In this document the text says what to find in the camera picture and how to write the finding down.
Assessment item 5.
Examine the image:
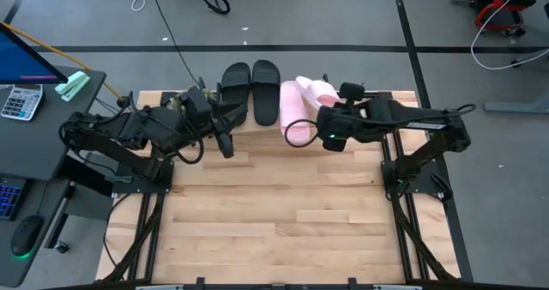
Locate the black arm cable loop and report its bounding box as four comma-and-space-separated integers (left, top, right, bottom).
283, 118, 322, 149
171, 118, 207, 166

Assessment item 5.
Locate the thick yellow cable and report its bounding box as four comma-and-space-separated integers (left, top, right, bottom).
0, 21, 126, 101

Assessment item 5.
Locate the black slide sandal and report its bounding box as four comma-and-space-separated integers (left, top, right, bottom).
220, 62, 252, 128
250, 59, 282, 127

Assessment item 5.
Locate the white desk calculator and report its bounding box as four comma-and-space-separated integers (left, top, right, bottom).
0, 82, 45, 123

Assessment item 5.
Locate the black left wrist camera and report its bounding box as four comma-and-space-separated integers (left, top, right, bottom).
182, 88, 214, 120

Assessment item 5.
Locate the black desk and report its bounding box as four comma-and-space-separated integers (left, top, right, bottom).
0, 65, 108, 289

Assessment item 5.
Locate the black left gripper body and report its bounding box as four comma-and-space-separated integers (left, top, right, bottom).
202, 102, 236, 137

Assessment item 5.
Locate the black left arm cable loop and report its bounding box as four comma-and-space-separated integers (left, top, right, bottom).
171, 118, 207, 166

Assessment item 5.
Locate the black hanging cable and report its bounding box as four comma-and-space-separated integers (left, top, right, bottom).
147, 0, 202, 88

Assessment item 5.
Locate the backlit black keyboard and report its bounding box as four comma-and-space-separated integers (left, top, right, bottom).
0, 177, 27, 222

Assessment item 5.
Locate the pink slide sandal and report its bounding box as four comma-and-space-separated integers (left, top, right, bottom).
279, 80, 313, 148
294, 76, 343, 112

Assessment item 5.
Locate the computer monitor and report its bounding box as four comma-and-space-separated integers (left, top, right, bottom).
0, 21, 69, 86

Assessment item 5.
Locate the long white cable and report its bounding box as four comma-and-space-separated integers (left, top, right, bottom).
470, 0, 549, 72

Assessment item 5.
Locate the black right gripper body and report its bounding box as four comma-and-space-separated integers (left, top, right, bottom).
316, 100, 375, 153

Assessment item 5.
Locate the black computer mouse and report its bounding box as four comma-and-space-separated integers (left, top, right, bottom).
9, 214, 45, 257

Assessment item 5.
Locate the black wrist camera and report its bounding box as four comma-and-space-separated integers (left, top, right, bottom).
338, 82, 366, 106
182, 88, 214, 120

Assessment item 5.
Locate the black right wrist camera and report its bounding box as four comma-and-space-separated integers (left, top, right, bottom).
338, 82, 366, 106

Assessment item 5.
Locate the mint green stapler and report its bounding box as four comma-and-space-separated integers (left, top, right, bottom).
54, 70, 92, 103

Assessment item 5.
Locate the black right arm cable loop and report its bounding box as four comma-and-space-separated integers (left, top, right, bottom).
283, 118, 322, 149

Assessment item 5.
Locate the black aluminium rig frame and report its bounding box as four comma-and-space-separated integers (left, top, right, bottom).
42, 90, 549, 290

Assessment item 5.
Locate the grey stand base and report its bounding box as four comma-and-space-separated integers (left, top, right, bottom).
482, 93, 549, 116

